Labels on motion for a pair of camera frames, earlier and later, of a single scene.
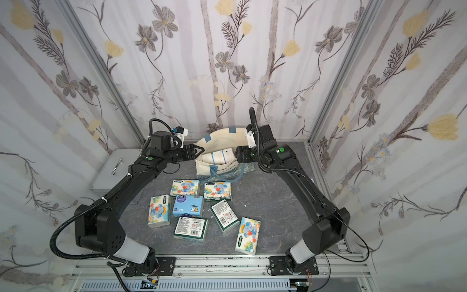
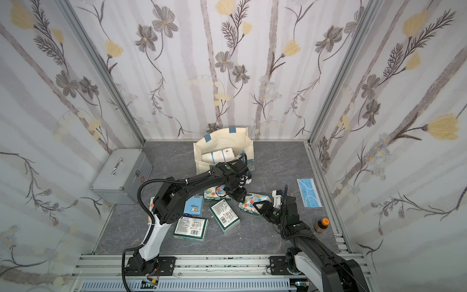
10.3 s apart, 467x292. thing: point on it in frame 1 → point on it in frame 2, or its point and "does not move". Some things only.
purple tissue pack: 228,155 does not move
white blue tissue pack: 209,157 does not move
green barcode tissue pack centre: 224,215 does not move
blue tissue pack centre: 190,205 does not move
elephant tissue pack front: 247,236 → 247,205
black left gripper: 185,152 → 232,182
